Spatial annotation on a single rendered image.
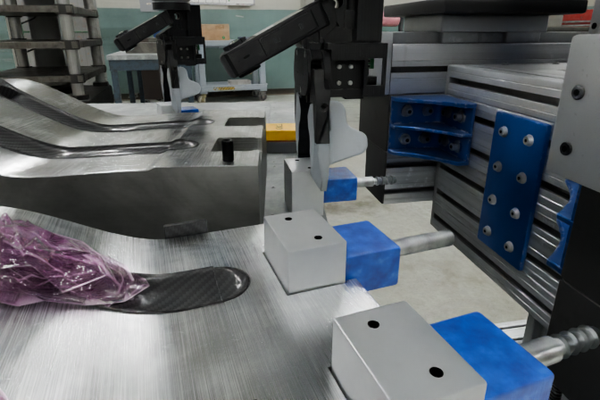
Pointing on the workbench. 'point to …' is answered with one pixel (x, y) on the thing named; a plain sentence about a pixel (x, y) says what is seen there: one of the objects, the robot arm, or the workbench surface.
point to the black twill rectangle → (185, 229)
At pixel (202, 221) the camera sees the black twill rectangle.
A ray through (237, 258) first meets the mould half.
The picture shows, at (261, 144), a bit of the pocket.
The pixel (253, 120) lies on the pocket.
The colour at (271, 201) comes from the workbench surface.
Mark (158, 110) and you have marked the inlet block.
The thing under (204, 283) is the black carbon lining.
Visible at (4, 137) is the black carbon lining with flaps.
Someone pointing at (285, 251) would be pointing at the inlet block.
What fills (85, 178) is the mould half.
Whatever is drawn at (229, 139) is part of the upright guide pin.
